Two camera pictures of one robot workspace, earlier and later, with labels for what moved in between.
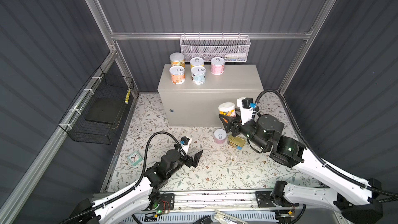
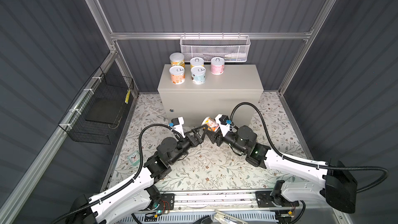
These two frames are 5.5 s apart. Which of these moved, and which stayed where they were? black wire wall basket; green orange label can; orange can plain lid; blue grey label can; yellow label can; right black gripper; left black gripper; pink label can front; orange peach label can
Moved: left black gripper; right black gripper; orange can plain lid
Stayed: orange peach label can; black wire wall basket; green orange label can; blue grey label can; yellow label can; pink label can front
